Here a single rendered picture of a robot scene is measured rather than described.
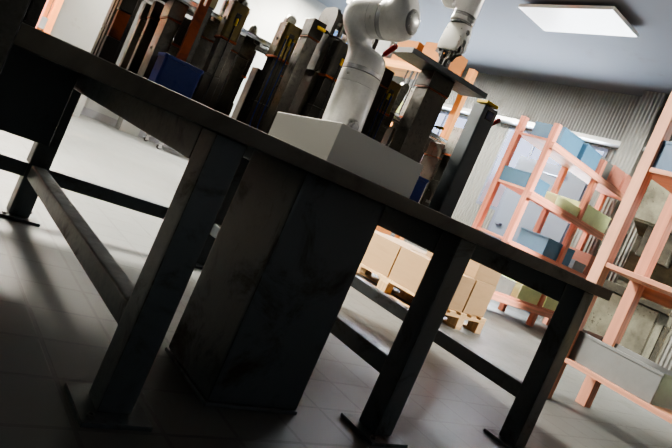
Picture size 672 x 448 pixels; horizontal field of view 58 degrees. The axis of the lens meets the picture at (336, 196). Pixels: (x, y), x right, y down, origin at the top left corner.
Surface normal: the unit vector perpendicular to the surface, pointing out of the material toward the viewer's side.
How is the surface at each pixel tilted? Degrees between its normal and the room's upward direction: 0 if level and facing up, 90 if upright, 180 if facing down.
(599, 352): 90
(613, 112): 90
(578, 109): 90
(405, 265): 90
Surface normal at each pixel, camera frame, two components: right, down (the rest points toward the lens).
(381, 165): 0.55, 0.27
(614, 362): -0.77, -0.32
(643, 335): -0.59, -0.24
